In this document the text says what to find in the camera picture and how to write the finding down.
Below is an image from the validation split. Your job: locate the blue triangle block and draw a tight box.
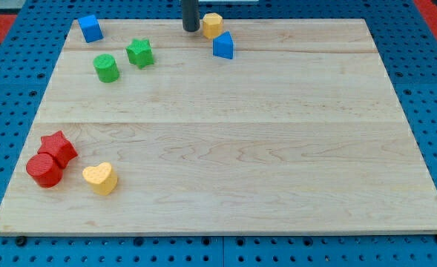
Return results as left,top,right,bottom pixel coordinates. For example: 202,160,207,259
212,31,234,59

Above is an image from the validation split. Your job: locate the green cylinder block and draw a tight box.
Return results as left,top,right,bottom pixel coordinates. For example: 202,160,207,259
93,54,119,83

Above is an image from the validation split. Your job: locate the red cylinder block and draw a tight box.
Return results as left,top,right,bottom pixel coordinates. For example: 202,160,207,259
26,154,63,188

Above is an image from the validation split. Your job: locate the yellow hexagon block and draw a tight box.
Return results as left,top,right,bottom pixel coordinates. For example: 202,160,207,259
203,13,223,39

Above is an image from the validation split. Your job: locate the green star block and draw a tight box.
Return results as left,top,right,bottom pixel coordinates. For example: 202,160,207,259
126,39,154,69

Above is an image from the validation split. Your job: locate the wooden board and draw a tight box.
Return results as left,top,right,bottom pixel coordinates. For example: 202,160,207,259
0,19,437,237

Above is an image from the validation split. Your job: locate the yellow heart block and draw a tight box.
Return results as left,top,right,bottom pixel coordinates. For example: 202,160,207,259
82,162,118,196

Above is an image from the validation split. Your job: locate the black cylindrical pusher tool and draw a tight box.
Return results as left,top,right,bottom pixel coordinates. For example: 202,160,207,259
181,0,200,33

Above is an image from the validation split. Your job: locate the blue cube block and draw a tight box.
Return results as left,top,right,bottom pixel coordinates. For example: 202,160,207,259
78,15,103,43

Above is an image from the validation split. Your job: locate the red star block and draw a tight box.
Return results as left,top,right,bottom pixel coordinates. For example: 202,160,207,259
37,131,78,169

